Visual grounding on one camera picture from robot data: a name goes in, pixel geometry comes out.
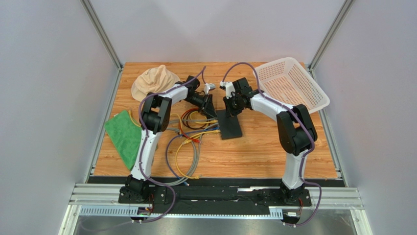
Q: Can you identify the green microfiber cloth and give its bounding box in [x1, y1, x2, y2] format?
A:
[104, 110, 141, 170]

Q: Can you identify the red ethernet cable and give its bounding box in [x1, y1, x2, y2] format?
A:
[176, 108, 209, 144]

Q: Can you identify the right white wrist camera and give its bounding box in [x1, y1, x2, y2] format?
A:
[220, 81, 235, 98]

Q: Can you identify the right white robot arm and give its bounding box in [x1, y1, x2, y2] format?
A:
[220, 78, 317, 198]

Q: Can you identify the beige bucket hat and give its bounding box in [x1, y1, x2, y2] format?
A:
[131, 65, 180, 102]

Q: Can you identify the black network switch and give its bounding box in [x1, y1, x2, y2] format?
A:
[216, 109, 243, 140]

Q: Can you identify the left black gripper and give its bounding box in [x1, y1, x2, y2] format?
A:
[185, 94, 218, 120]

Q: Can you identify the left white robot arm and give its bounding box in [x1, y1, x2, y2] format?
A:
[124, 76, 217, 198]

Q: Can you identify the black ethernet cable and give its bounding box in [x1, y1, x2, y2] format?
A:
[181, 109, 212, 130]

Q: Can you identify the white plastic basket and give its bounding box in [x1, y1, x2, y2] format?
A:
[255, 57, 330, 114]

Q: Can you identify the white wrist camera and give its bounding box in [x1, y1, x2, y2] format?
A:
[220, 81, 235, 98]
[203, 83, 216, 94]

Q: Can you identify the grey ethernet cable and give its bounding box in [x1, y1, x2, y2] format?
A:
[160, 118, 219, 187]

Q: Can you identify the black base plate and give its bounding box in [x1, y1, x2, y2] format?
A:
[118, 179, 342, 216]

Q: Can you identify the blue ethernet cable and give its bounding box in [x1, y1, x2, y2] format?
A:
[165, 128, 222, 187]

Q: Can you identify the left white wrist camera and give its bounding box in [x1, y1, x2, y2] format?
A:
[203, 83, 216, 94]

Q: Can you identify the aluminium frame rail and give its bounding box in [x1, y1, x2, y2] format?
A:
[59, 184, 372, 235]

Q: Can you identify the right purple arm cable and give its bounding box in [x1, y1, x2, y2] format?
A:
[221, 62, 323, 228]

